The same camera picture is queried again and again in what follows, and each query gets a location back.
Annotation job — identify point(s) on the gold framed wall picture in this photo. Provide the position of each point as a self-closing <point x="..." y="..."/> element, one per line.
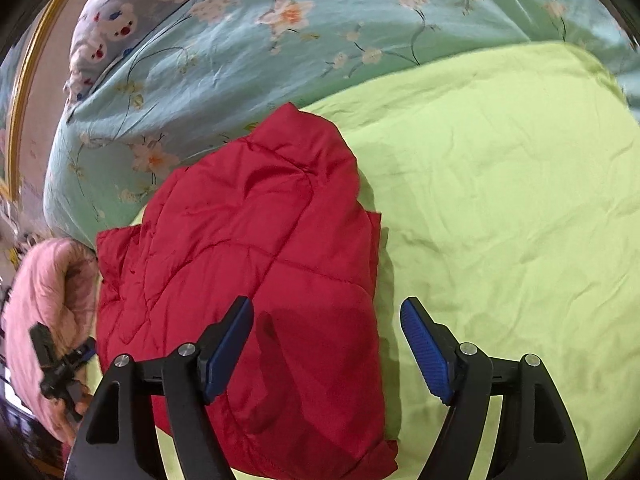
<point x="39" y="27"/>

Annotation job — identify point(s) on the teal floral duvet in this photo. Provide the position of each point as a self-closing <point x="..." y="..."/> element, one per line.
<point x="213" y="69"/>

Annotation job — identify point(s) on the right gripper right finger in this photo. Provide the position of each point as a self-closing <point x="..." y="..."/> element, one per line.
<point x="536" y="438"/>

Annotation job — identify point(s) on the red puffer jacket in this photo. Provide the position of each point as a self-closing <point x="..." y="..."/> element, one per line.
<point x="273" y="217"/>

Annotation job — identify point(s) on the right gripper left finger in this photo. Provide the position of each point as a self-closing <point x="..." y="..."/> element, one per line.
<point x="117" y="438"/>

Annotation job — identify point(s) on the pink quilted garment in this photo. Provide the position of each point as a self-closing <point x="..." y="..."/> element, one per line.
<point x="55" y="286"/>

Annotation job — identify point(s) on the lime green bed sheet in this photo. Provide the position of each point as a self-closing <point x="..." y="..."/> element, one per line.
<point x="507" y="183"/>

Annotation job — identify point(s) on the grey cartoon print pillow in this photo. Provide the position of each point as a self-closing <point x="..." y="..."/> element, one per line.
<point x="106" y="31"/>

